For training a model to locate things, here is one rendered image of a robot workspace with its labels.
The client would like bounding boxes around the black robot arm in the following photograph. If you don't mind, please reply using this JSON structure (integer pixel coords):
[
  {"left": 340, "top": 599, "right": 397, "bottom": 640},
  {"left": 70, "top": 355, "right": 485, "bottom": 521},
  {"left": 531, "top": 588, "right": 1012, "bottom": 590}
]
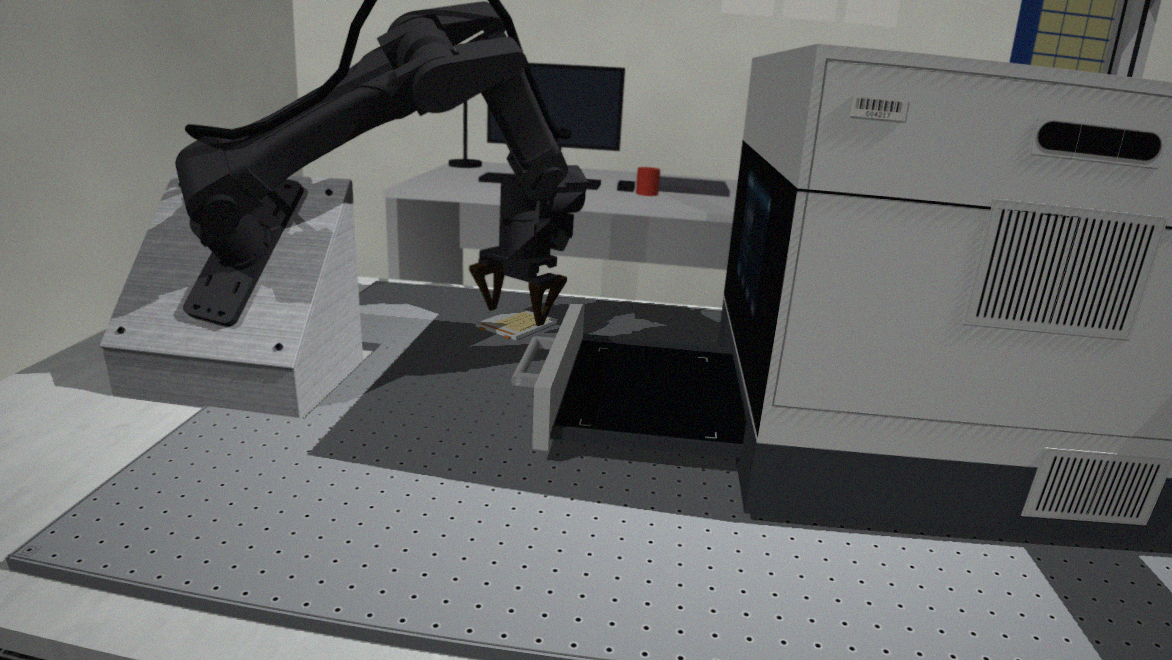
[{"left": 175, "top": 1, "right": 590, "bottom": 327}]

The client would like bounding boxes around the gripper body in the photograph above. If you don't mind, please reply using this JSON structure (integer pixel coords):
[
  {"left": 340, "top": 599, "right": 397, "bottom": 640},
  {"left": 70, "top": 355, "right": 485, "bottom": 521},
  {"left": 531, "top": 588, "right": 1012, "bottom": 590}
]
[{"left": 478, "top": 218, "right": 559, "bottom": 285}]

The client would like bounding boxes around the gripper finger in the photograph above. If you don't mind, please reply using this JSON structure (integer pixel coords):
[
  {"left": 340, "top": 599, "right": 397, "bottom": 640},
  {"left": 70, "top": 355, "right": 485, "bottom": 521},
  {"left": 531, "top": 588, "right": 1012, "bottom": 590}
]
[
  {"left": 469, "top": 263, "right": 504, "bottom": 311},
  {"left": 529, "top": 275, "right": 567, "bottom": 326}
]

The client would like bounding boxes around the white lab instrument with drawer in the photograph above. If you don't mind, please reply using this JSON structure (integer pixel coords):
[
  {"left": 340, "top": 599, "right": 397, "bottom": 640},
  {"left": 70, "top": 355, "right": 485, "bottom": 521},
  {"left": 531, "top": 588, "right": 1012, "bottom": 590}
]
[{"left": 511, "top": 45, "right": 1172, "bottom": 547}]

